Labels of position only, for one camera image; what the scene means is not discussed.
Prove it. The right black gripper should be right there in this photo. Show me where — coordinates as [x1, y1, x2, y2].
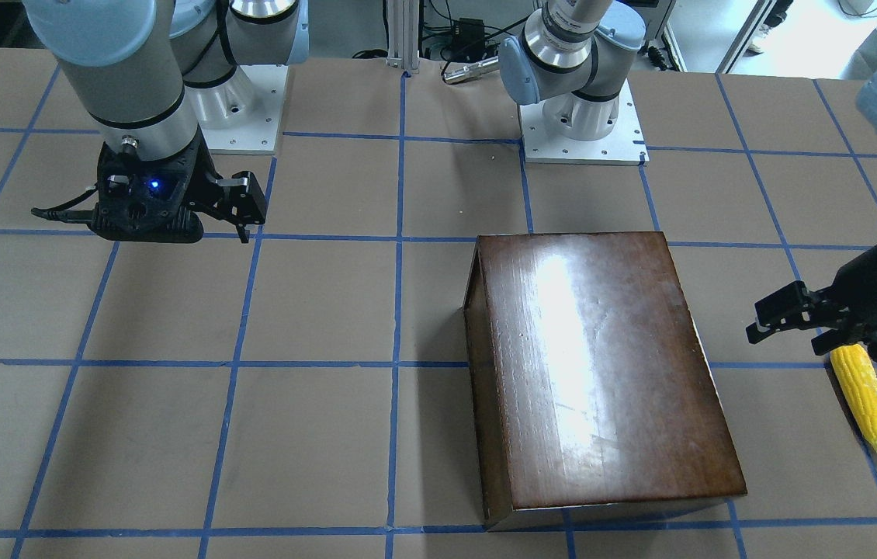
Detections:
[89, 128, 269, 245]

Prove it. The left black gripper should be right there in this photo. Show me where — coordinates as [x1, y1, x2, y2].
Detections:
[746, 245, 877, 363]

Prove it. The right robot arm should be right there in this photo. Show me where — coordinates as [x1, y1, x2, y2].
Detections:
[23, 1, 310, 244]

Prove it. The yellow corn cob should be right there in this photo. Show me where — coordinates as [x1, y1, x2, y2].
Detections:
[830, 345, 877, 456]

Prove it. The dark wooden drawer cabinet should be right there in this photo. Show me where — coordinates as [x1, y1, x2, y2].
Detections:
[463, 232, 748, 531]

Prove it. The silver flashlight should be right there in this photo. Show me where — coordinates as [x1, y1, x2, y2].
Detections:
[441, 56, 499, 85]

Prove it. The black power adapter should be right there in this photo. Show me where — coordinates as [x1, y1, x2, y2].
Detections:
[450, 17, 486, 50]

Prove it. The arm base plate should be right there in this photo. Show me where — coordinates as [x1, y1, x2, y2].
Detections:
[186, 66, 290, 155]
[518, 81, 650, 165]

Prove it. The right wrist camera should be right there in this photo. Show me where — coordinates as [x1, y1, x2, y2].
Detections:
[89, 155, 205, 244]

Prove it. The aluminium frame post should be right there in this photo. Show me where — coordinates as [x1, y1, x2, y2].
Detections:
[383, 1, 421, 77]

